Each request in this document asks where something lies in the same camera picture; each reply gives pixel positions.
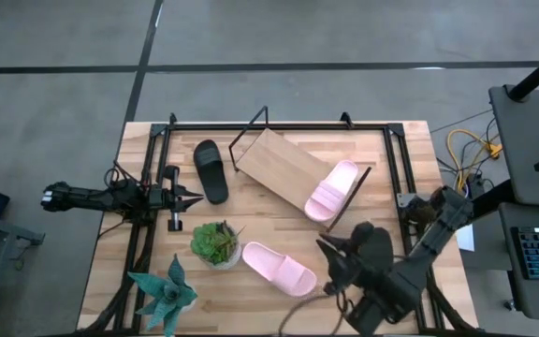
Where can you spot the black pole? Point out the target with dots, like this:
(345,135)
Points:
(536,75)

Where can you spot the grey side table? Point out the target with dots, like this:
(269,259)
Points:
(3,228)

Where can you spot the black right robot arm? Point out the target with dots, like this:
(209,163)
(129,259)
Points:
(438,234)

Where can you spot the green succulent in patterned pot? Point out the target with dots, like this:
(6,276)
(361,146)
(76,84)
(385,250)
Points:
(214,243)

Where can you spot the black metal table frame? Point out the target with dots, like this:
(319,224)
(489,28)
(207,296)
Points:
(297,126)

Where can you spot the white paper sheet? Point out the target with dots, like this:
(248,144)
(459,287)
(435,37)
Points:
(466,238)

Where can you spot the pink slide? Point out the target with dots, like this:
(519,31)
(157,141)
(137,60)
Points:
(279,269)
(331,192)

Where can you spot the wooden shelf with metal frame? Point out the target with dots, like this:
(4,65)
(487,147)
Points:
(279,164)

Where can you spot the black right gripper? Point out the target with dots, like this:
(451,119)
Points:
(353,271)

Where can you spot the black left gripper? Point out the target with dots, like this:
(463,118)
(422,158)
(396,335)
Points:
(166,199)

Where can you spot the teal artificial plant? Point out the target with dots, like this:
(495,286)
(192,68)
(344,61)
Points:
(169,292)

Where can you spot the grey cart top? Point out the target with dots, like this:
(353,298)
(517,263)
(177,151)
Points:
(527,140)

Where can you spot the black slide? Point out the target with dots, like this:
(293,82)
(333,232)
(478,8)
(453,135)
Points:
(211,173)
(384,248)

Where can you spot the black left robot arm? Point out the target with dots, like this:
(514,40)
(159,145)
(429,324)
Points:
(87,196)

